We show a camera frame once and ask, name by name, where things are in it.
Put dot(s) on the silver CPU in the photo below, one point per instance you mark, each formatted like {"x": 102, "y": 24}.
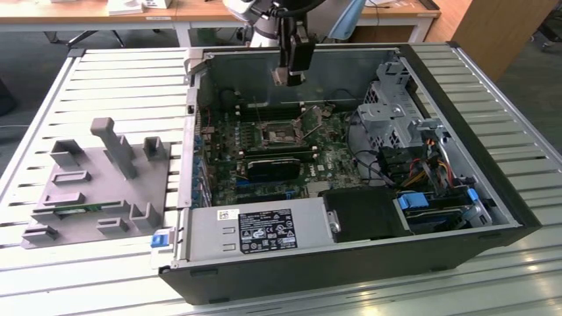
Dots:
{"x": 280, "y": 76}

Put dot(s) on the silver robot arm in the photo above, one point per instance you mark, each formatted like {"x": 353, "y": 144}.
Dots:
{"x": 266, "y": 34}

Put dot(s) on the CPU socket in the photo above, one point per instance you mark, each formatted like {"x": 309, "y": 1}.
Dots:
{"x": 281, "y": 131}

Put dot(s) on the black RAM slot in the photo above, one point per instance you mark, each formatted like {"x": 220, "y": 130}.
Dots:
{"x": 281, "y": 156}
{"x": 281, "y": 110}
{"x": 277, "y": 114}
{"x": 308, "y": 159}
{"x": 281, "y": 153}
{"x": 285, "y": 107}
{"x": 281, "y": 150}

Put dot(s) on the round coin battery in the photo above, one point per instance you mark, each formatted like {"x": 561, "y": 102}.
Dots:
{"x": 328, "y": 112}

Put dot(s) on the silver drive cage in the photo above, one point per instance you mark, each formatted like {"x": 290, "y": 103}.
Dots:
{"x": 386, "y": 130}

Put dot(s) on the green motherboard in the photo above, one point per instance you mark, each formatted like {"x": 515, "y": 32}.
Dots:
{"x": 336, "y": 161}

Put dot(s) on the black graphics card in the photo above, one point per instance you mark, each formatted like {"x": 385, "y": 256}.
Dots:
{"x": 274, "y": 170}

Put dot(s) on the white box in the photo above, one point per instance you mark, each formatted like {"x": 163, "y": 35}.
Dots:
{"x": 127, "y": 8}

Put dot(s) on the blue expansion slot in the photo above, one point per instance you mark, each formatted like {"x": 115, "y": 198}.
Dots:
{"x": 242, "y": 180}

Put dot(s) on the silver chipset heatsink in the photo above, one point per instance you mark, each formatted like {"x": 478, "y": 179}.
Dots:
{"x": 317, "y": 188}

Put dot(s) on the wooden cabinet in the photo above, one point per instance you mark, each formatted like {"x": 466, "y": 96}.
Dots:
{"x": 496, "y": 33}

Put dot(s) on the black expansion slot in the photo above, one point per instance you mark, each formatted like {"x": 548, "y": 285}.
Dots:
{"x": 260, "y": 198}

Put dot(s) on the black drive bay box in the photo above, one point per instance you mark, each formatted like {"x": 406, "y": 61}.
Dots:
{"x": 365, "y": 214}

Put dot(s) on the blue disk carrier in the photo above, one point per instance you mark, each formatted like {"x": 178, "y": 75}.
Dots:
{"x": 413, "y": 200}

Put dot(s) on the black office chair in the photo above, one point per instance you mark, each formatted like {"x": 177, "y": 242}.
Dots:
{"x": 551, "y": 31}

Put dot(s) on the blue bay clip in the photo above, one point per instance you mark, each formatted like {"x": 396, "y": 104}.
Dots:
{"x": 473, "y": 194}

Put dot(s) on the grey power supply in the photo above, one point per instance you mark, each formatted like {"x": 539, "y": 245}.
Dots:
{"x": 206, "y": 233}

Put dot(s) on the grey parts rack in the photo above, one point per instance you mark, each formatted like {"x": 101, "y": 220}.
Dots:
{"x": 106, "y": 197}

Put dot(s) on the blue case latch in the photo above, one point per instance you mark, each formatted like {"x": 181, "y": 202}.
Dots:
{"x": 159, "y": 240}

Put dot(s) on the green RAM stick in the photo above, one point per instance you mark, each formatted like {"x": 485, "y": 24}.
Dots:
{"x": 94, "y": 207}

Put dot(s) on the black round bin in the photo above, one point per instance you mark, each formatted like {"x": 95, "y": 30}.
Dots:
{"x": 7, "y": 98}

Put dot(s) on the black and silver PC case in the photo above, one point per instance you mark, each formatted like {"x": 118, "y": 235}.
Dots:
{"x": 308, "y": 283}

